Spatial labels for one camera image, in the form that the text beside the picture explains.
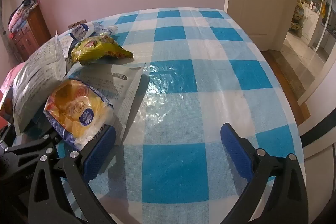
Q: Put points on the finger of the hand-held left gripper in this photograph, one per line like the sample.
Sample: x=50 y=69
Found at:
x=26 y=149

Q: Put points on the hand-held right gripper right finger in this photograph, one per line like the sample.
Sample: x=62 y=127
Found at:
x=233 y=150

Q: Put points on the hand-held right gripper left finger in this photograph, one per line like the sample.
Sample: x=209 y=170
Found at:
x=101 y=150

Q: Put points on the yellow bread packet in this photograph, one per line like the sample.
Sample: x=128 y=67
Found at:
x=73 y=108

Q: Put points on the white blue foil pouch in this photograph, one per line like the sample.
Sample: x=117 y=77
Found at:
x=80 y=32

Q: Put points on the white bottle with yellow-blue label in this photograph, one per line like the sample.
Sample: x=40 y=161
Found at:
x=105 y=29

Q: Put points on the large silver foil bag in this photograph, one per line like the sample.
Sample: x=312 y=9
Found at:
x=34 y=82

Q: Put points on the blue-white checkered tablecloth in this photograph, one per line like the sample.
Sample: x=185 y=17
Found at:
x=210 y=82

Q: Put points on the clear printed plastic bag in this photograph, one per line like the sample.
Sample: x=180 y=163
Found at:
x=115 y=79

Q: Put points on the pink printed bed blanket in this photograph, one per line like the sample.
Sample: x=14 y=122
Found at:
x=10 y=77

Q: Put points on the yellow-green snack bag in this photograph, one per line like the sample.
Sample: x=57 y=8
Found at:
x=97 y=50

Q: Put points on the brown wooden cabinet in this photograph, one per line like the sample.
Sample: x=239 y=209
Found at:
x=34 y=35

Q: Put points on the pile of folded blankets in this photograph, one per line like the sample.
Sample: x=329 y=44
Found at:
x=21 y=14

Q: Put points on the white door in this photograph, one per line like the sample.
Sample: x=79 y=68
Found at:
x=252 y=3

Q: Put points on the storage rack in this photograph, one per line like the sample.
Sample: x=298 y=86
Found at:
x=296 y=14

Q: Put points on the white shelving cabinet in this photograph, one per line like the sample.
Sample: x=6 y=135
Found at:
x=312 y=3

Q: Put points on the wall socket strip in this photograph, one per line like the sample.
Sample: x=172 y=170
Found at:
x=78 y=22

